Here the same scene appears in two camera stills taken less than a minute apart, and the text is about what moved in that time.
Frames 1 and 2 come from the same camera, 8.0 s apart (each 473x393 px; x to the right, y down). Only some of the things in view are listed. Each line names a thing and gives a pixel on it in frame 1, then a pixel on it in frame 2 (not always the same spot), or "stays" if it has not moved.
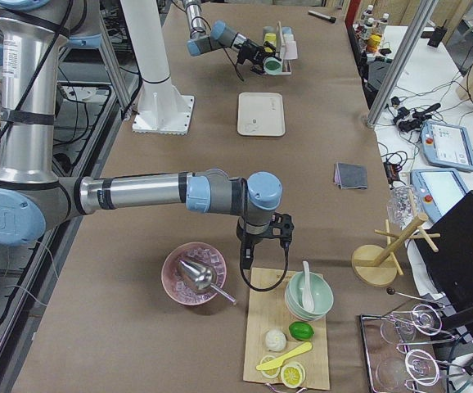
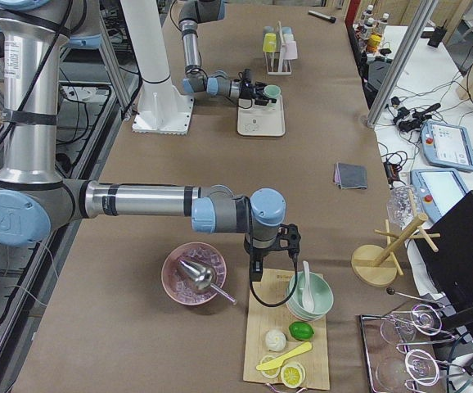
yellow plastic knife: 276,363 stays
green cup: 272,65 -> 272,91
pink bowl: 175,281 stays
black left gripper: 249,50 -> 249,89
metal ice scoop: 202,277 stays
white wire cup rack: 286,64 stays
